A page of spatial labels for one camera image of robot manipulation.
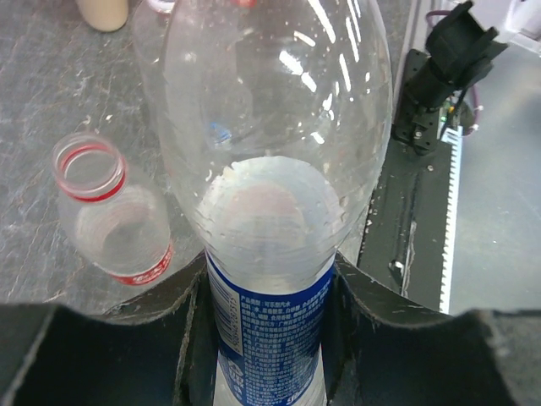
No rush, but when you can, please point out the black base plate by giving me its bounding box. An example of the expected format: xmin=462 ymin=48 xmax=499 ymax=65
xmin=357 ymin=48 xmax=462 ymax=314

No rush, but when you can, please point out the beige nozzle bottle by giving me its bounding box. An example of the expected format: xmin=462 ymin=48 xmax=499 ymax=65
xmin=75 ymin=0 xmax=129 ymax=32

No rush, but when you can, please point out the slotted cable duct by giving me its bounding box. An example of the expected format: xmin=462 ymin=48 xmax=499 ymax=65
xmin=440 ymin=125 xmax=464 ymax=314

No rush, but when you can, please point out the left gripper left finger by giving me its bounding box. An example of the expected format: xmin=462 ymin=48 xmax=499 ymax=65
xmin=1 ymin=255 xmax=207 ymax=405

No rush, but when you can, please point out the clear Pocari Sweat bottle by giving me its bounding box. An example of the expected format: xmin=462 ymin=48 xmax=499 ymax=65
xmin=131 ymin=0 xmax=175 ymax=131

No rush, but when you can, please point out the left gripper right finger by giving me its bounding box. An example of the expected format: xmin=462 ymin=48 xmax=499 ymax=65
xmin=327 ymin=256 xmax=540 ymax=405

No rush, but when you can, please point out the red label water bottle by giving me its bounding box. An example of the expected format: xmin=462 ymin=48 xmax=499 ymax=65
xmin=52 ymin=132 xmax=173 ymax=286

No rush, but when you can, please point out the Pepsi bottle blue label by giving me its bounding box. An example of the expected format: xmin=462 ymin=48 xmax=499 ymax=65
xmin=159 ymin=1 xmax=393 ymax=405

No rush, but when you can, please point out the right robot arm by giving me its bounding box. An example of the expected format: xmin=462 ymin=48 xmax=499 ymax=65
xmin=391 ymin=1 xmax=508 ymax=156

